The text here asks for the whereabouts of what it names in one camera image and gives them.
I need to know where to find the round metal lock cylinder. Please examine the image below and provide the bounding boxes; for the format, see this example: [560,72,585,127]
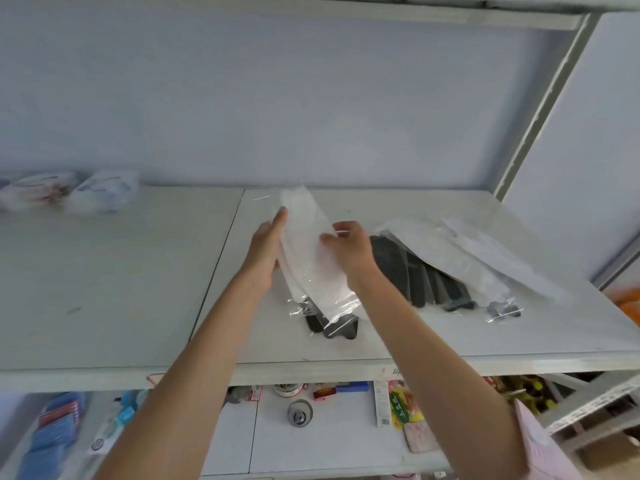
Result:
[286,399,315,427]

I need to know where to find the black insoles in clear packet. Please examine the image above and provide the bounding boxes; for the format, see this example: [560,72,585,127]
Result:
[369,235,427,309]
[419,265,477,312]

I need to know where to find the white metal shelf rack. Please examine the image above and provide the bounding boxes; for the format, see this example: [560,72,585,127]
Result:
[0,0,640,480]

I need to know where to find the wrapped white blue packet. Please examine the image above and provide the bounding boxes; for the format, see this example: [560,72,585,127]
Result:
[66,169,141,216]

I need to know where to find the cardboard box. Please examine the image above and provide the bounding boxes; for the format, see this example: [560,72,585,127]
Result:
[574,419,640,471]

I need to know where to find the pink flat packet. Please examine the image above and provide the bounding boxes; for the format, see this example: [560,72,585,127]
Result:
[402,421,442,455]

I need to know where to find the person's left forearm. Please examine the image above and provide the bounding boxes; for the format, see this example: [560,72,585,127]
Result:
[94,272,275,480]

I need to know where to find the person's pink sleeve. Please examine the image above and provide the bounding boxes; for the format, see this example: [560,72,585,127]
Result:
[514,399,587,480]

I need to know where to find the white insoles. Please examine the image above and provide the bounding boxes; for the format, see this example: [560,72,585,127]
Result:
[252,184,362,341]
[375,218,524,324]
[441,215,569,301]

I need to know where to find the yellow green snack packet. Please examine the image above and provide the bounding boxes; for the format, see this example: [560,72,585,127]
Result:
[389,387,427,431]

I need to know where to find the person's left hand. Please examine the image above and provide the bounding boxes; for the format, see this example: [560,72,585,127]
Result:
[242,207,289,291]

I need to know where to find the long white tube box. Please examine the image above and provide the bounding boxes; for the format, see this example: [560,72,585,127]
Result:
[373,380,392,430]

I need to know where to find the yellow red packets heap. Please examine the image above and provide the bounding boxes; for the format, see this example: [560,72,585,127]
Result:
[486,376,557,416]

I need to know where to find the stack of blue packets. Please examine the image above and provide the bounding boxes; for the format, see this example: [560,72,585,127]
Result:
[27,392,87,458]

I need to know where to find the person's right hand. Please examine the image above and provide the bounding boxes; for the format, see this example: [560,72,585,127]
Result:
[319,221,377,289]

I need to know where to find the small grey packet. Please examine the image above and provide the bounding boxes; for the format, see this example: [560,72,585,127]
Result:
[224,386,264,406]

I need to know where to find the orange object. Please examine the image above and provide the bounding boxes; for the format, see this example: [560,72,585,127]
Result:
[604,286,640,326]

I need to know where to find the person's right forearm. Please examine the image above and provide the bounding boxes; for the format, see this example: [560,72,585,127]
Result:
[346,267,532,480]

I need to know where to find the wrapped white pink packet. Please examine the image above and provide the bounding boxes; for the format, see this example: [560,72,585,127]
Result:
[0,170,77,213]

